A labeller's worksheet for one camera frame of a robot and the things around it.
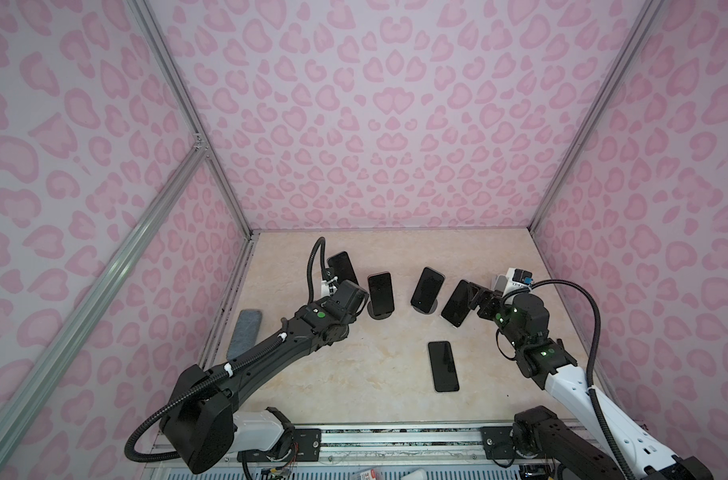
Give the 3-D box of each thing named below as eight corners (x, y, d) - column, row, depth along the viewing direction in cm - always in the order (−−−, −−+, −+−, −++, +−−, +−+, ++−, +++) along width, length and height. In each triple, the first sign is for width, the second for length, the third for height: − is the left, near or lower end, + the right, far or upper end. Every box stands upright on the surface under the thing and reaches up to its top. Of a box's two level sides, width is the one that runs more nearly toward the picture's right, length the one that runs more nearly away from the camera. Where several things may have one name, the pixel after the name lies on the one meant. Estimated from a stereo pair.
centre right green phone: (410, 310, 99) (414, 284, 88) (420, 293, 104) (425, 266, 92) (427, 319, 97) (433, 293, 86) (437, 301, 101) (444, 275, 90)
